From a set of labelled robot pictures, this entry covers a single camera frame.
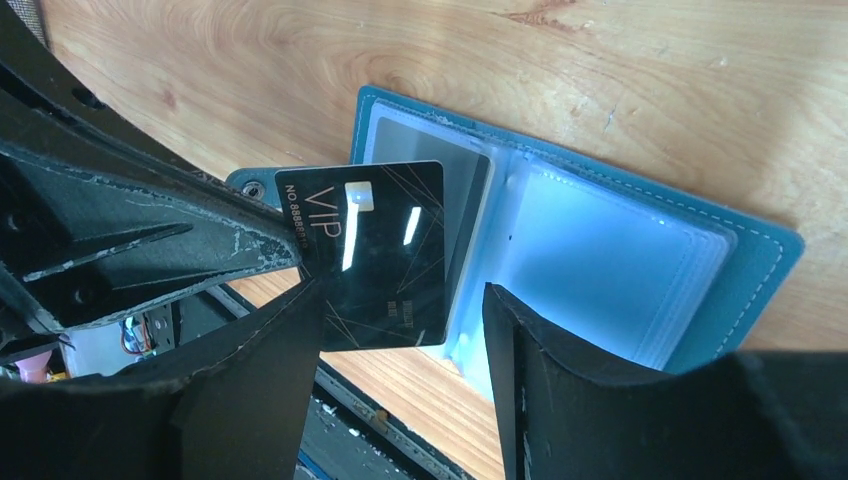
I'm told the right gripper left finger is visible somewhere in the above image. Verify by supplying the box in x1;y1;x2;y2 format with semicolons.
1;280;324;479

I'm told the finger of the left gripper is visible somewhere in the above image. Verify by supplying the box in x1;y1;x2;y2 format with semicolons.
1;142;301;332
1;2;282;226

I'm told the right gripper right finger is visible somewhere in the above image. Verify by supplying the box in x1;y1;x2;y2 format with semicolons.
482;284;847;479

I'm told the blue card holder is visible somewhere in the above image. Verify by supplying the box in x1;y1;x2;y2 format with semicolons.
227;86;804;396

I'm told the dark grey credit card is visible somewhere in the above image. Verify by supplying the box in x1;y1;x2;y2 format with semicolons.
274;160;448;352

